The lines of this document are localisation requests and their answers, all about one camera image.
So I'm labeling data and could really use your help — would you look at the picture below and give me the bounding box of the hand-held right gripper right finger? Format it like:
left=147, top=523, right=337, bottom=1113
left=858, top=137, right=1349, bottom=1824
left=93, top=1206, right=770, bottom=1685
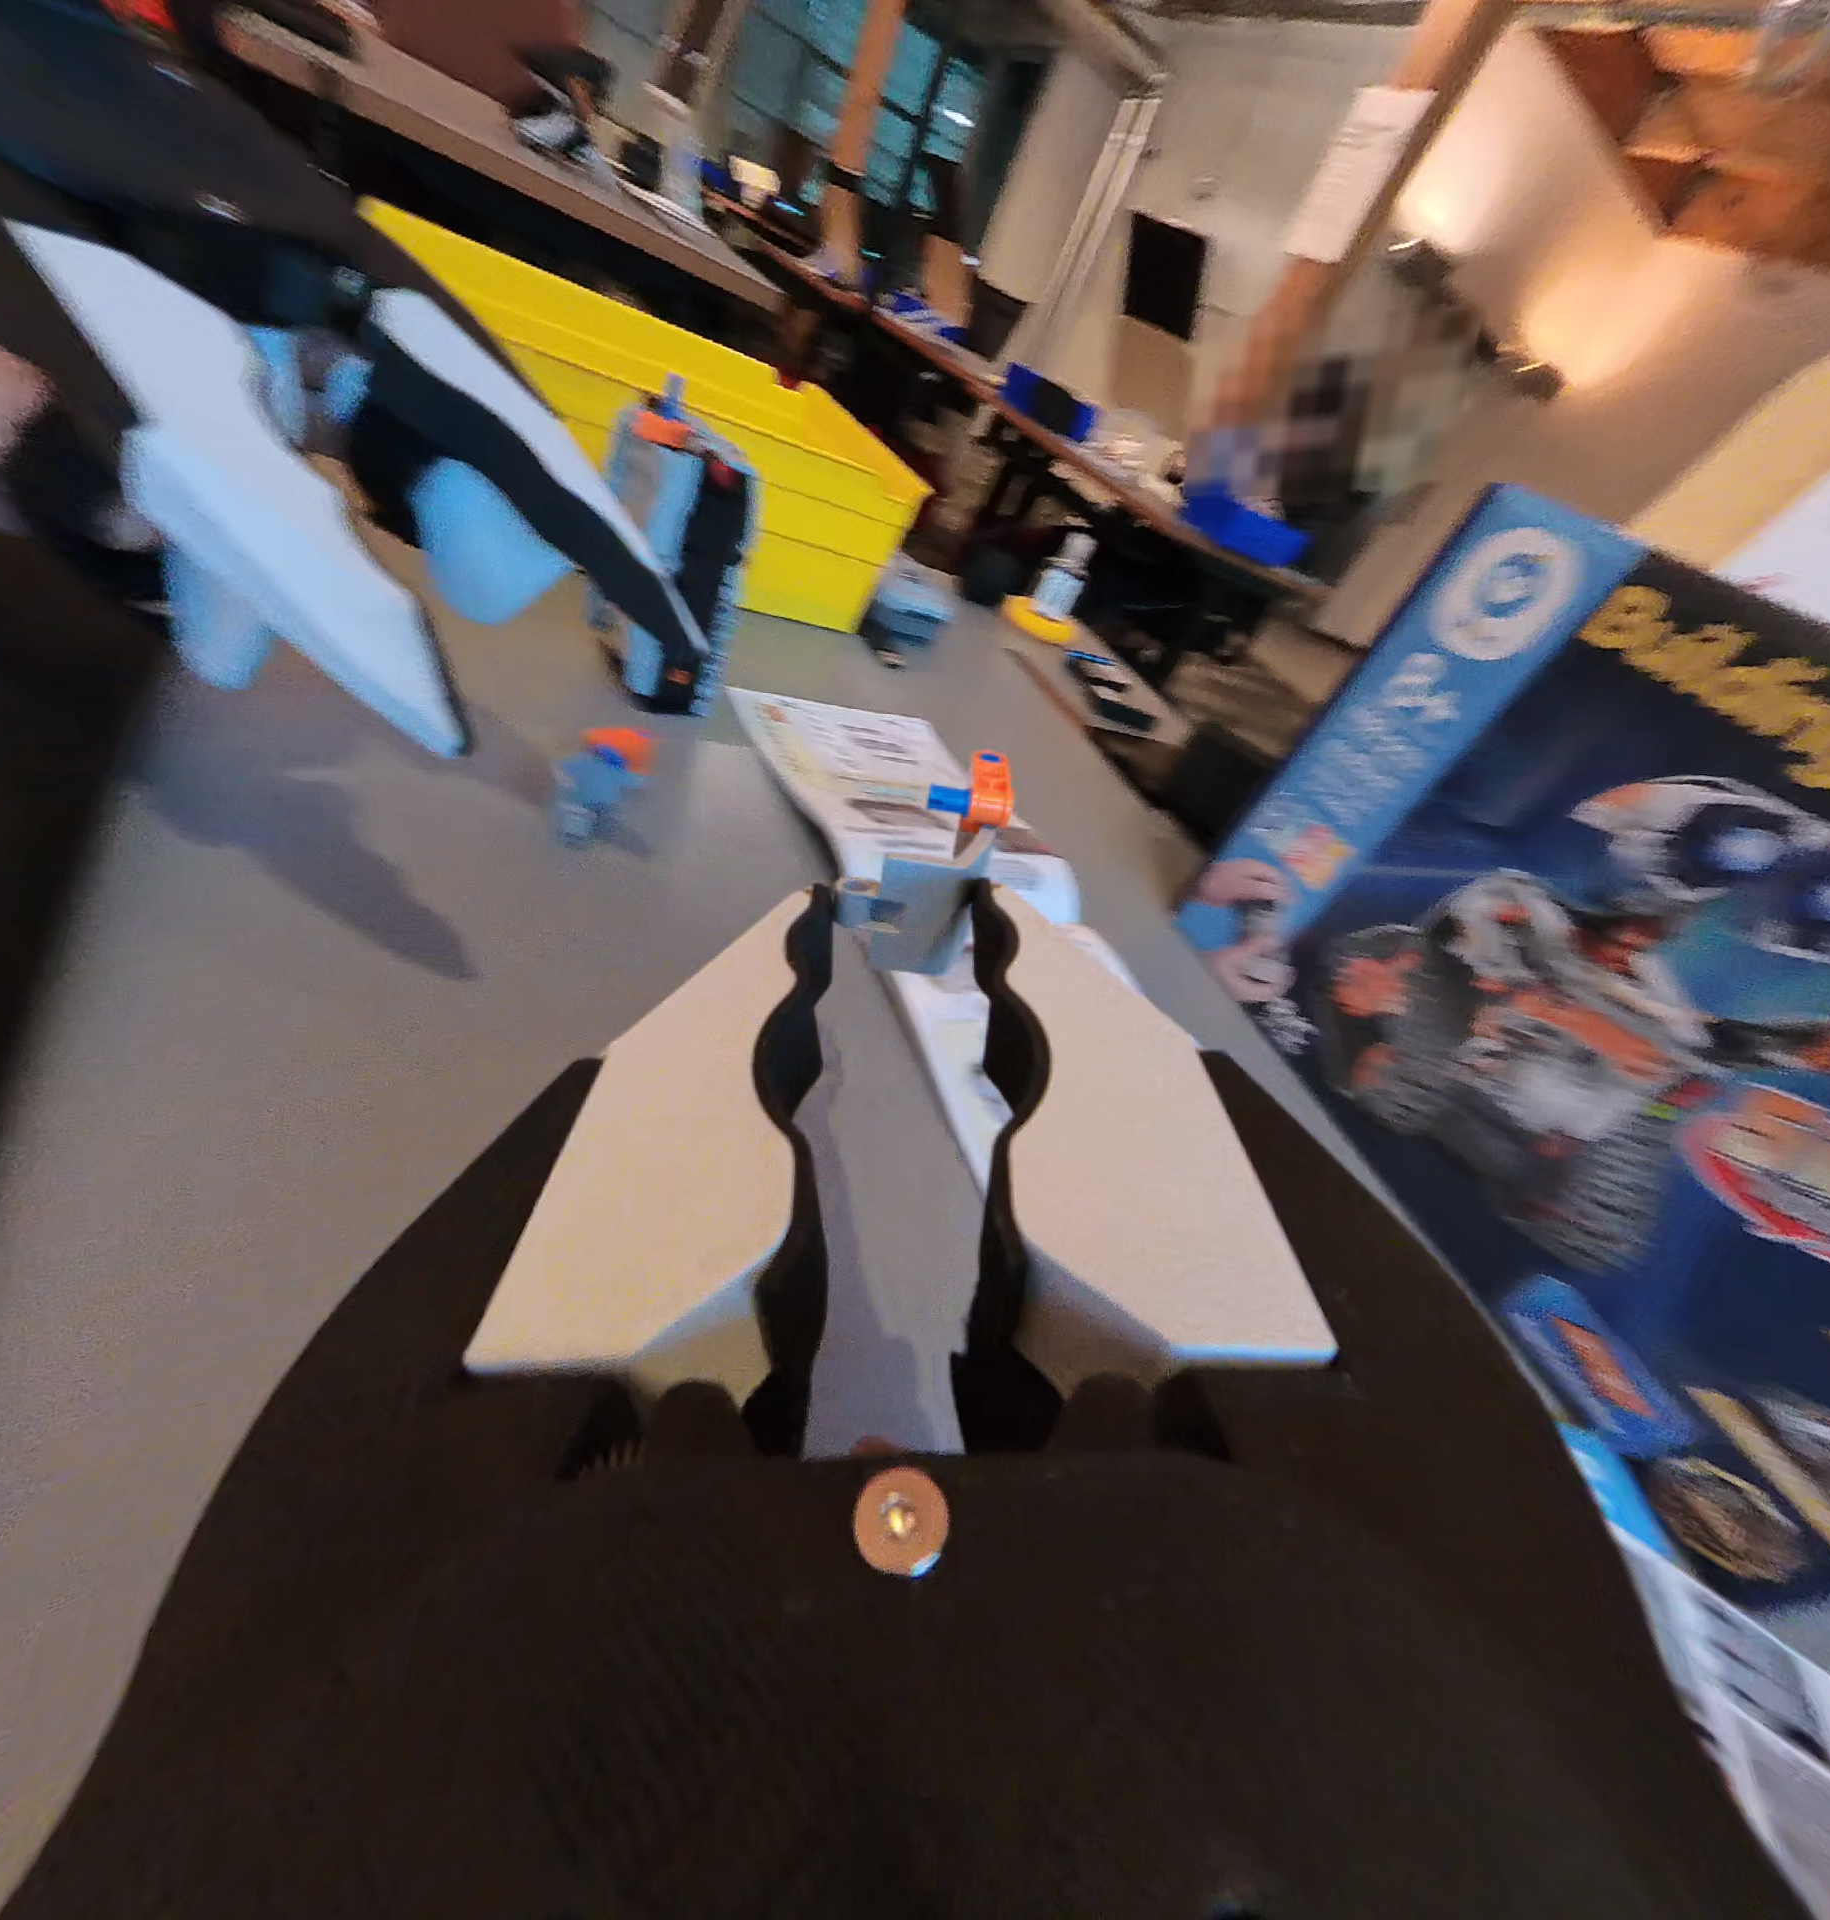
left=951, top=882, right=1340, bottom=1459

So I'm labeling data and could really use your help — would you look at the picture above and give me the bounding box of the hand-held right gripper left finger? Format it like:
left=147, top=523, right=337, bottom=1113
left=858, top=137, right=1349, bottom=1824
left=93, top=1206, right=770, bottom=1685
left=462, top=884, right=838, bottom=1459

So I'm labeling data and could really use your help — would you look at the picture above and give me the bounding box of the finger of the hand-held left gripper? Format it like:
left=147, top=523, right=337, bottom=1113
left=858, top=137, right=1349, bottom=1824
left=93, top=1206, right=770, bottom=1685
left=368, top=287, right=717, bottom=680
left=5, top=217, right=474, bottom=760

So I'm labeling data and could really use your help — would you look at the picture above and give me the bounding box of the grey black toy brick assembly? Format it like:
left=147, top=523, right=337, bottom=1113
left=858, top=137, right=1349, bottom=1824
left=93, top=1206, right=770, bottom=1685
left=598, top=374, right=761, bottom=720

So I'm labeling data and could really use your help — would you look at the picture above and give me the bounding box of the grey angled toy beam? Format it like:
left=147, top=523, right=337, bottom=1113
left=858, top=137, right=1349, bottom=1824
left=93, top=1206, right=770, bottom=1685
left=835, top=818, right=1007, bottom=976

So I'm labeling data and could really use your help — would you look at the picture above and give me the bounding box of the background work table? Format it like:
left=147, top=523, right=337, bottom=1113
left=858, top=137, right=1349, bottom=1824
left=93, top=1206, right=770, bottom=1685
left=764, top=253, right=1324, bottom=601
left=223, top=17, right=788, bottom=313

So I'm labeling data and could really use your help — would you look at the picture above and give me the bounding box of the yellow plastic bin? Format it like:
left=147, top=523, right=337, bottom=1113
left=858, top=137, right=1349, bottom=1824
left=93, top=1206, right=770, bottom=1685
left=358, top=194, right=934, bottom=633

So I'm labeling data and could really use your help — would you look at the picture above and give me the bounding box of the small grey orange toy piece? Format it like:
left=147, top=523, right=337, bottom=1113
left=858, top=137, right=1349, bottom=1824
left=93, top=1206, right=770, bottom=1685
left=553, top=721, right=657, bottom=853

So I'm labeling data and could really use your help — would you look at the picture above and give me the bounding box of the grey toy motor block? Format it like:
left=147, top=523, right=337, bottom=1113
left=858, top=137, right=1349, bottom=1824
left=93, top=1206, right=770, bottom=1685
left=862, top=556, right=959, bottom=662

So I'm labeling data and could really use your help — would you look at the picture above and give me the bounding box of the blue toy robot box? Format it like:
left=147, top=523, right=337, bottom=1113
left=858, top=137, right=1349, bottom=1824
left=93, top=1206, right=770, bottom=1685
left=1172, top=482, right=1830, bottom=1615

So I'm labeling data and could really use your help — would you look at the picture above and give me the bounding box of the open instruction manual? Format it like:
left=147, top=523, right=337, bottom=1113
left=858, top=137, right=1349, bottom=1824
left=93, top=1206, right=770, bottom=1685
left=724, top=687, right=1147, bottom=1157

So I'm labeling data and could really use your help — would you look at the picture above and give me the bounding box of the blue storage bin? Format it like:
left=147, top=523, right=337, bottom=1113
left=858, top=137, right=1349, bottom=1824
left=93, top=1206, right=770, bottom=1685
left=1007, top=362, right=1097, bottom=439
left=1174, top=489, right=1316, bottom=566

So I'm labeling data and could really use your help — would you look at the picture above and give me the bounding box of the blue instruction booklet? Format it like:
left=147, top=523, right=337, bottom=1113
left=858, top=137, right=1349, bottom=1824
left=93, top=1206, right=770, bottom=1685
left=1556, top=1422, right=1830, bottom=1920

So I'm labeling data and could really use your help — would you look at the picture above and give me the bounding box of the white posted paper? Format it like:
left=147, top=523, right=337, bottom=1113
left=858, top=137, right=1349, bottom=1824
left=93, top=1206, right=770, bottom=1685
left=1283, top=82, right=1442, bottom=266

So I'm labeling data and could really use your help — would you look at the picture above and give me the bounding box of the wooden shelf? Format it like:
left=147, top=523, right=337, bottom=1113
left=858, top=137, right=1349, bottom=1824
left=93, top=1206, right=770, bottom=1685
left=1543, top=0, right=1830, bottom=277

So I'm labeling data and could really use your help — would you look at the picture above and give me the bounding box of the black wall panel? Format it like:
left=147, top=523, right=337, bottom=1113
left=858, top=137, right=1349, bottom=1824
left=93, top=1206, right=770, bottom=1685
left=1123, top=211, right=1207, bottom=345

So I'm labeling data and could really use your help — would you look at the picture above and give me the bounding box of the wooden post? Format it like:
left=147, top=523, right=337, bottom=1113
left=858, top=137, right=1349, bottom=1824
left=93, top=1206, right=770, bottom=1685
left=1245, top=0, right=1530, bottom=453

